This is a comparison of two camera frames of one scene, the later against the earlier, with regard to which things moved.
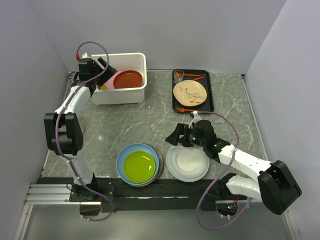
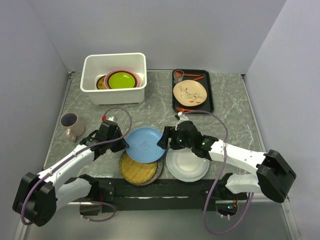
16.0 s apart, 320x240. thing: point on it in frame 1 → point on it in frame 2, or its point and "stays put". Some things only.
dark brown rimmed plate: x=161 y=165 stays put
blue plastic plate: x=137 y=164 → x=143 y=145
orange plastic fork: x=180 y=109 stays put
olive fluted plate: x=137 y=185 → x=137 y=172
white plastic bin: x=136 y=61 stays put
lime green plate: x=139 y=166 → x=121 y=80
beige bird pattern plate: x=190 y=93 stays put
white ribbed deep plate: x=187 y=164 stays put
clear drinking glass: x=178 y=75 stays put
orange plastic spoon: x=178 y=74 stays put
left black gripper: x=109 y=72 → x=123 y=144
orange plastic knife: x=195 y=79 stays put
